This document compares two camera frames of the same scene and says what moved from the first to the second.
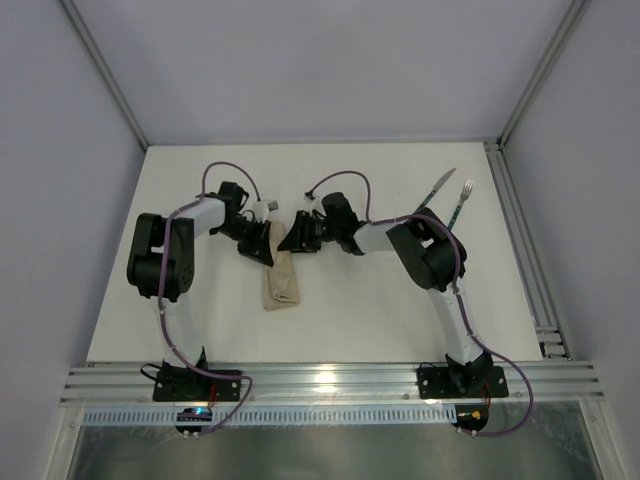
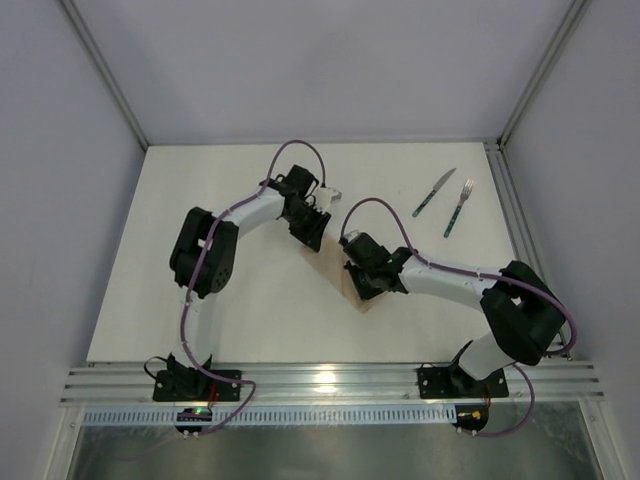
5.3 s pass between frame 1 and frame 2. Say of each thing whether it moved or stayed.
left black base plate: stayed
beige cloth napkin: moved
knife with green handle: stayed
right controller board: stayed
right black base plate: stayed
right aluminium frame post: stayed
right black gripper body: moved
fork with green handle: stayed
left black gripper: moved
